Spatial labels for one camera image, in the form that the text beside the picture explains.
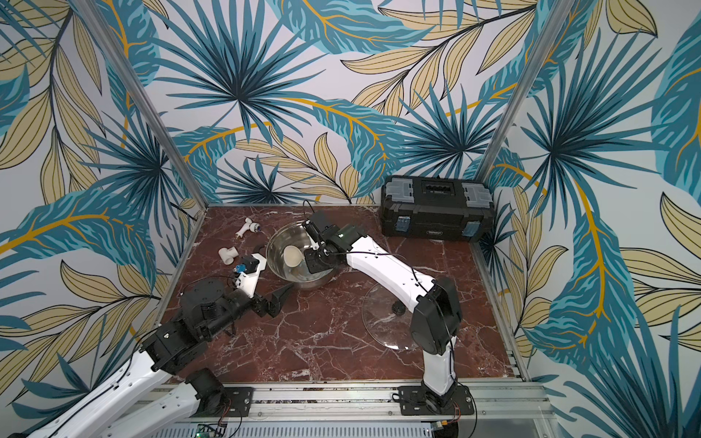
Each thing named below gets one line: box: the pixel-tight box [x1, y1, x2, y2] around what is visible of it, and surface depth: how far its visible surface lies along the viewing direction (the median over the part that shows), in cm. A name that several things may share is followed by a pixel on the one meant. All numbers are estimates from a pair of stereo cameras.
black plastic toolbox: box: [380, 175, 494, 243], surface depth 102 cm
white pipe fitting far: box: [235, 217, 262, 239], surface depth 112 cm
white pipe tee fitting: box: [218, 246, 240, 265], surface depth 103 cm
